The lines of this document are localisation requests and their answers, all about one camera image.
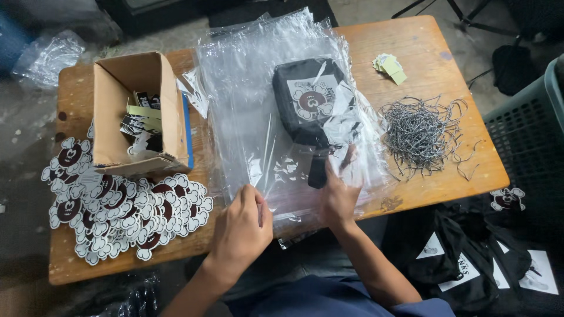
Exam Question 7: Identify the blue barrel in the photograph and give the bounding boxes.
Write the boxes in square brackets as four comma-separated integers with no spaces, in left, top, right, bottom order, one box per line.
[0,9,35,75]

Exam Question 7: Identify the single flower-shaped card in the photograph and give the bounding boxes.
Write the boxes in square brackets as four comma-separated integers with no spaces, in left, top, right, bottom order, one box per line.
[490,187,526,212]

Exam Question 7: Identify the brown cardboard box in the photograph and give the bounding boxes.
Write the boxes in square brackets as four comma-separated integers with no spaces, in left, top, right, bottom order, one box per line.
[92,51,191,178]

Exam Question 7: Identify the black stand legs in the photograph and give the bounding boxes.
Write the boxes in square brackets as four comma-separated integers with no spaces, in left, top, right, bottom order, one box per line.
[391,0,523,39]

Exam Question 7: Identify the crumpled clear plastic wrap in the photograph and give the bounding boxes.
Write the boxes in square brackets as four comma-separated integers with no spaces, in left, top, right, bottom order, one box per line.
[11,29,87,90]

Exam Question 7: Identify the black pouch with flower print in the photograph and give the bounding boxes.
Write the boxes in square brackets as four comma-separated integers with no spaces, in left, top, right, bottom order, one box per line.
[272,57,360,190]

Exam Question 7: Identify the blue flat board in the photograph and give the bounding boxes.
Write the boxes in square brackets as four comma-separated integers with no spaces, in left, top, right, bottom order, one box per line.
[181,92,195,171]

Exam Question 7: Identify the clear plastic bag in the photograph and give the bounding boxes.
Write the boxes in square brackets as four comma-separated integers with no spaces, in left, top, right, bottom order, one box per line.
[206,55,390,223]

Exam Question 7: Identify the pile of flower-shaped cards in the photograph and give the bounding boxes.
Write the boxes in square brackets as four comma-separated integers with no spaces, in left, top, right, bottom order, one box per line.
[41,120,214,267]

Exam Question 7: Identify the small printed plastic wrapper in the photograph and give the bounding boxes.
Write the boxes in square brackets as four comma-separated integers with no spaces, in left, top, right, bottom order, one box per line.
[176,67,210,119]

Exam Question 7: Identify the grey plastic basket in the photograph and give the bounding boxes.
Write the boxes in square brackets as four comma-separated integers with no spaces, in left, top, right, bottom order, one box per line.
[481,56,564,230]

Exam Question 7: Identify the black bag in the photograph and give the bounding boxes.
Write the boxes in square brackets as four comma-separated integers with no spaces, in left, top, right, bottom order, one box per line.
[491,44,543,97]

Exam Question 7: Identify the heap of black pouches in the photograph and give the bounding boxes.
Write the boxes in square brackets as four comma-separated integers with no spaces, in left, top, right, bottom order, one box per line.
[382,200,564,317]

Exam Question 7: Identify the black plastic-wrapped bundle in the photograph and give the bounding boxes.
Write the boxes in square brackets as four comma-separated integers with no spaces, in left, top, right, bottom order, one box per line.
[86,272,162,317]

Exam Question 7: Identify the heap of paper tags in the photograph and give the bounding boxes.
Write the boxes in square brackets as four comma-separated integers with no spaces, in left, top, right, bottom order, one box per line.
[119,91,164,156]

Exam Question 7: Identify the person's right hand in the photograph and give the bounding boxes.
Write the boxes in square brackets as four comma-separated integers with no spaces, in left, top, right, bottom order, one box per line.
[319,145,364,230]

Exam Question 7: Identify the person's blue clothing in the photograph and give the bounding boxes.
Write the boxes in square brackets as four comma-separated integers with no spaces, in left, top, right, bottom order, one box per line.
[219,240,455,317]

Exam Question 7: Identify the small stack of yellowish tags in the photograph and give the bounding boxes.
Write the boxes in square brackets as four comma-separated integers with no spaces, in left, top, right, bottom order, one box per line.
[372,53,408,86]

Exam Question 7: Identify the pile of silver ball chains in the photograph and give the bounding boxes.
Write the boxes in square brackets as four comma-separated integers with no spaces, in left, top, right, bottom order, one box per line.
[380,95,483,182]

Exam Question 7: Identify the stack of clear plastic sleeves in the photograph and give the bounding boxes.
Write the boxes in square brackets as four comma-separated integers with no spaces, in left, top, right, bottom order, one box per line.
[195,6,394,240]

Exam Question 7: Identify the person's left hand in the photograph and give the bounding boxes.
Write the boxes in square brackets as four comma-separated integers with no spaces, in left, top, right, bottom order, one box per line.
[207,184,274,282]

